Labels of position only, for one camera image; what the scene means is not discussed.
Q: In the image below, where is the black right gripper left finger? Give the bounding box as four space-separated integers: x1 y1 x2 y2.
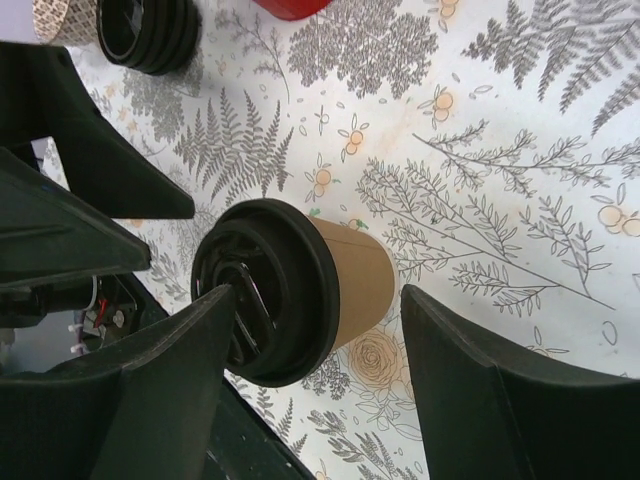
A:
1 286 235 479

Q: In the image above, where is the patterned small bowl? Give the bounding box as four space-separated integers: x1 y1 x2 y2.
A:
32 0 98 47

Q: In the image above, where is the black plastic cup lid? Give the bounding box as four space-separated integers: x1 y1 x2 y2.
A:
191 198 340 388

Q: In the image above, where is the red ribbed straw holder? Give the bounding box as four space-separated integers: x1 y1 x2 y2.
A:
255 0 331 21

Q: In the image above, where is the brown paper coffee cup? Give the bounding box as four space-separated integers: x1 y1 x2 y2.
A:
310 217 396 350

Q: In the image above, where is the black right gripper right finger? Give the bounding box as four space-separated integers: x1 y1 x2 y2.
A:
401 285 639 479

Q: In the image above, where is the stack of black lids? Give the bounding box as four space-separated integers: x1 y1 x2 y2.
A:
96 0 201 76

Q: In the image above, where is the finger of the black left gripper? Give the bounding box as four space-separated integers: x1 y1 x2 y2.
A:
1 42 194 219
1 148 151 288

